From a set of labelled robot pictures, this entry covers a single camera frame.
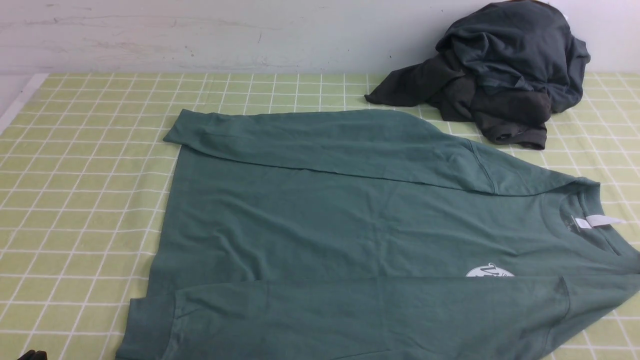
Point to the green long-sleeve top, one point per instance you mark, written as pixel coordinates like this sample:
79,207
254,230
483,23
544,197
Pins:
369,235

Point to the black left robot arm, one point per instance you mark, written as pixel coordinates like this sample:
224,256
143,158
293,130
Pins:
34,355

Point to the dark grey clothing pile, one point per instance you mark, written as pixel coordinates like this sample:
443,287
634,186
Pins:
506,68

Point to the green checked tablecloth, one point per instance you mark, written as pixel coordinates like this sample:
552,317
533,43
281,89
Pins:
85,176

